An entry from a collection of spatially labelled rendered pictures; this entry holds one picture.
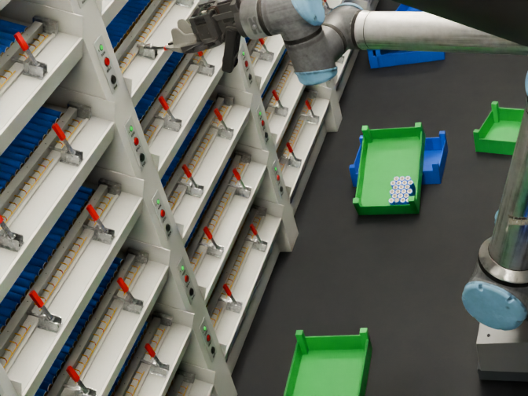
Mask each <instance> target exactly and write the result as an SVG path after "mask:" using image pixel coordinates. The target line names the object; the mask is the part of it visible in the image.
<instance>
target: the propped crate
mask: <svg viewBox="0 0 528 396"><path fill-rule="evenodd" d="M361 130H362V133H363V138H362V145H361V157H360V163H359V170H358V177H357V189H356V196H355V198H353V205H354V207H355V209H356V211H357V213H358V215H399V214H419V212H420V194H421V185H422V175H423V166H424V149H425V139H426V135H425V133H424V129H423V126H422V123H416V124H415V127H402V128H388V129H374V130H370V129H369V127H368V126H362V129H361ZM397 176H398V177H399V178H400V177H401V176H404V177H406V176H410V177H411V179H412V181H413V183H414V185H415V187H416V194H415V195H414V196H409V199H408V202H409V204H402V205H390V203H389V199H390V198H391V195H390V191H391V190H392V187H391V182H392V181H393V180H394V177H397Z"/></svg>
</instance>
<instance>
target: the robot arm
mask: <svg viewBox="0 0 528 396"><path fill-rule="evenodd" d="M211 3H213V4H211ZM322 3H323V2H322V1H321V0H243V1H242V2H241V0H226V1H223V2H219V0H215V1H212V2H207V3H204V4H200V5H198V6H199V8H197V9H196V10H195V12H194V13H193V15H192V16H191V17H190V18H189V22H190V24H191V25H190V24H189V23H188V22H187V21H186V20H184V19H180V20H178V28H176V27H175V28H172V30H171V36H172V40H173V41H171V42H169V43H167V44H168V46H166V49H167V50H171V51H174V52H178V53H197V52H200V51H203V50H209V49H212V48H215V47H217V46H220V45H221V44H222V43H225V49H224V54H223V58H222V70H223V71H224V72H228V73H231V72H232V71H233V69H234V68H235V67H236V66H237V64H238V53H239V48H240V37H241V36H242V37H244V38H247V37H248V38H250V39H252V40H255V39H261V38H265V37H268V36H273V35H279V34H281V37H282V39H283V41H284V44H285V47H286V49H287V51H288V55H289V57H290V59H291V63H292V65H293V68H294V69H295V74H296V75H297V77H298V80H299V81H300V83H302V84H303V85H306V86H311V85H312V86H313V85H317V84H321V83H325V82H327V81H328V80H330V79H333V78H334V77H335V76H336V75H337V73H338V70H337V69H338V67H337V66H336V61H337V60H338V59H339V58H340V57H341V56H342V55H343V54H344V53H345V52H346V51H347V50H366V49H371V50H409V51H429V52H449V53H488V54H508V55H528V47H527V46H523V45H520V44H518V43H515V42H511V41H508V40H507V39H504V38H500V37H497V36H495V35H491V34H488V33H485V32H483V31H479V30H476V29H474V28H472V27H468V26H465V25H463V24H458V23H456V22H453V21H451V20H447V19H444V18H442V17H440V16H435V15H433V14H430V13H426V12H412V11H368V10H367V9H362V8H361V7H360V6H359V5H356V4H354V3H351V2H345V3H342V4H340V5H338V6H336V7H335V8H333V9H332V10H331V11H330V12H329V13H328V15H327V16H326V17H325V9H324V7H323V5H322ZM210 4H211V5H210ZM525 88H526V94H527V95H526V107H525V110H524V113H523V117H522V122H521V125H520V128H519V134H518V137H517V141H516V144H515V150H514V152H513V156H512V159H511V165H510V168H509V172H508V177H507V181H506V184H505V187H504V192H503V196H502V199H501V202H500V208H499V211H497V213H496V214H495V222H494V223H495V226H494V230H493V235H492V236H491V237H490V238H489V239H487V240H485V241H484V242H483V244H482V245H481V247H480V249H479V253H478V258H477V262H476V265H475V270H474V273H473V274H472V276H471V279H470V280H469V281H468V283H467V284H466V285H465V287H464V291H463V294H462V301H463V304H464V307H465V309H466V310H467V312H468V313H469V314H470V315H471V316H472V317H474V318H476V320H477V321H478V322H480V323H482V324H484V325H485V326H488V327H490V328H494V329H497V330H504V331H507V330H512V329H515V328H518V327H519V326H520V325H521V324H522V322H523V321H528V72H527V74H526V80H525Z"/></svg>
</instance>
